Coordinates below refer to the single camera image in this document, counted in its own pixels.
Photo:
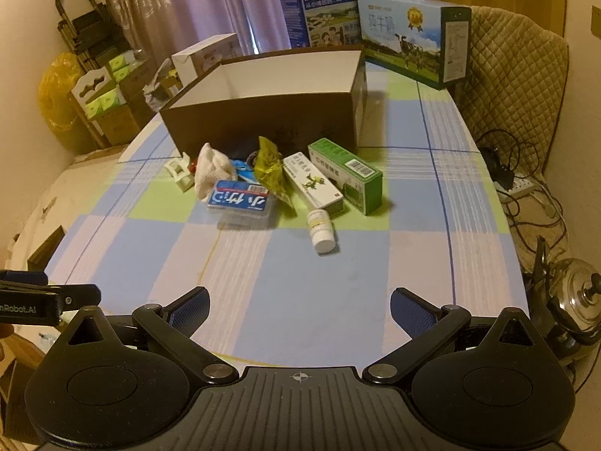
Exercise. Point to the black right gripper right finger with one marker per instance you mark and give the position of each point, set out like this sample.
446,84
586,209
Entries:
432,329

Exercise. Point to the white long medicine box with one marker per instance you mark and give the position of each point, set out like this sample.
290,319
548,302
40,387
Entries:
315,189

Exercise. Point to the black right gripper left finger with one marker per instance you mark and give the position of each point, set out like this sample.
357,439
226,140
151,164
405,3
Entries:
168,330

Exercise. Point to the black folding step ladder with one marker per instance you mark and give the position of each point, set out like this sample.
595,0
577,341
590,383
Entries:
95,37

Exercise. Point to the yellow plastic bag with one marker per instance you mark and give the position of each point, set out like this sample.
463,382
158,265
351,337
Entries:
53,100

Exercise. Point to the cardboard box of green tissues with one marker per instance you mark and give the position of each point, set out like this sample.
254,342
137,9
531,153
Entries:
110,99

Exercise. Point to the white power strip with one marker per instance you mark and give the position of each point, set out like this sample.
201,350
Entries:
521,188

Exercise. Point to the plastic bag trash bin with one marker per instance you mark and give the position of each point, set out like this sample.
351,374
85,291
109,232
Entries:
164,86

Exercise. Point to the steel kettle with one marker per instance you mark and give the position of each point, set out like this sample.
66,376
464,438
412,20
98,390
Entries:
564,303

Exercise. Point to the small white pill bottle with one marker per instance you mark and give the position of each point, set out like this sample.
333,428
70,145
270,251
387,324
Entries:
321,231

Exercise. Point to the dark blue milk carton box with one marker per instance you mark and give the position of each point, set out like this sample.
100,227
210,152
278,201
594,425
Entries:
322,23

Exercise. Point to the brown open cardboard box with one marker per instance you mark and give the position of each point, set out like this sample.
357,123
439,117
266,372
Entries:
292,97

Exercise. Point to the blue white tube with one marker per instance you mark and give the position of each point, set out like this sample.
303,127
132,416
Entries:
244,172

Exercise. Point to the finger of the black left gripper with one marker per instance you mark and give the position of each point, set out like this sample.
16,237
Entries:
76,296
23,277

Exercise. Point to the light blue milk carton box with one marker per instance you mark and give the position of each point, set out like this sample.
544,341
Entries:
426,40

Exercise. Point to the yellow snack pouch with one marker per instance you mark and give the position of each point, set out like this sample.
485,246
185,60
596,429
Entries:
269,171

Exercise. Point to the green white medicine box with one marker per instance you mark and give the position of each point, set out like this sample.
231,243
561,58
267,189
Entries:
360,183

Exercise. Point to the white folded sock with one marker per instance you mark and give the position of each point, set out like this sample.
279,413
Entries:
211,166

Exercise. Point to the cream hair claw clip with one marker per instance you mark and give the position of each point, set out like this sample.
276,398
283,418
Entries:
178,169

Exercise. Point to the clear blue-label plastic box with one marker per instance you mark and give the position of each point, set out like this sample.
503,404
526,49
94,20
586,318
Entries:
242,204

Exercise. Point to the white cardboard box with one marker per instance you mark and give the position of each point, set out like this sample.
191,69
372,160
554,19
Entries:
193,61

